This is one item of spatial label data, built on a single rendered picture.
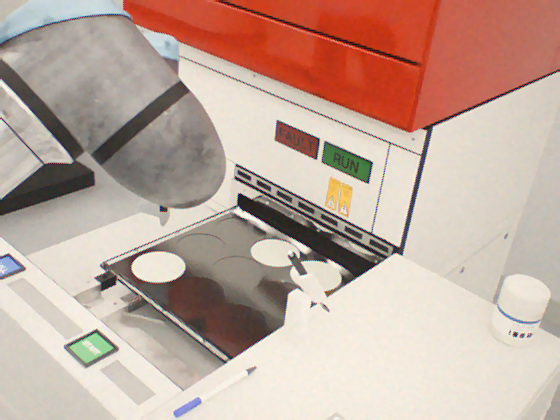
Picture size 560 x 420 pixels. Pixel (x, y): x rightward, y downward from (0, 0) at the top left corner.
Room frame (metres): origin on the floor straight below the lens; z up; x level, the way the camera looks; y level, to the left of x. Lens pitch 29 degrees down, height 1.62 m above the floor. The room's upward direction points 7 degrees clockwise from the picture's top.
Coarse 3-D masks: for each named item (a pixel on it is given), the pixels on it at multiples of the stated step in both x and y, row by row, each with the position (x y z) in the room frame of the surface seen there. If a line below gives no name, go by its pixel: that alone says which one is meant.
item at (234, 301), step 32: (224, 224) 1.18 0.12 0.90; (256, 224) 1.19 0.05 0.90; (192, 256) 1.04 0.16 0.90; (224, 256) 1.05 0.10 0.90; (320, 256) 1.10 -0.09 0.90; (160, 288) 0.93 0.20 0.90; (192, 288) 0.94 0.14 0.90; (224, 288) 0.95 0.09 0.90; (256, 288) 0.96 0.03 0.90; (288, 288) 0.97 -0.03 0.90; (192, 320) 0.85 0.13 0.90; (224, 320) 0.86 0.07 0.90; (256, 320) 0.87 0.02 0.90
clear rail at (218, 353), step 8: (104, 264) 0.98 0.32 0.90; (112, 272) 0.96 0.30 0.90; (120, 280) 0.94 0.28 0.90; (128, 288) 0.92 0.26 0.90; (136, 288) 0.92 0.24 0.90; (144, 296) 0.90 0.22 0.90; (152, 304) 0.88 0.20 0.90; (160, 304) 0.88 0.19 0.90; (160, 312) 0.87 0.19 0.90; (168, 312) 0.86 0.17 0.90; (176, 320) 0.84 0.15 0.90; (184, 328) 0.83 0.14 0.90; (192, 328) 0.83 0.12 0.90; (192, 336) 0.81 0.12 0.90; (200, 336) 0.81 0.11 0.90; (200, 344) 0.80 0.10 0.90; (208, 344) 0.79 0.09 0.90; (216, 352) 0.78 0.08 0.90; (224, 352) 0.78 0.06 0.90; (224, 360) 0.76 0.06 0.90
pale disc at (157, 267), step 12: (156, 252) 1.04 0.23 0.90; (168, 252) 1.05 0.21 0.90; (132, 264) 0.99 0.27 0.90; (144, 264) 1.00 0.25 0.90; (156, 264) 1.00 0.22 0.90; (168, 264) 1.01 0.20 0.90; (180, 264) 1.01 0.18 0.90; (144, 276) 0.96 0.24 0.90; (156, 276) 0.96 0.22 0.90; (168, 276) 0.97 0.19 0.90
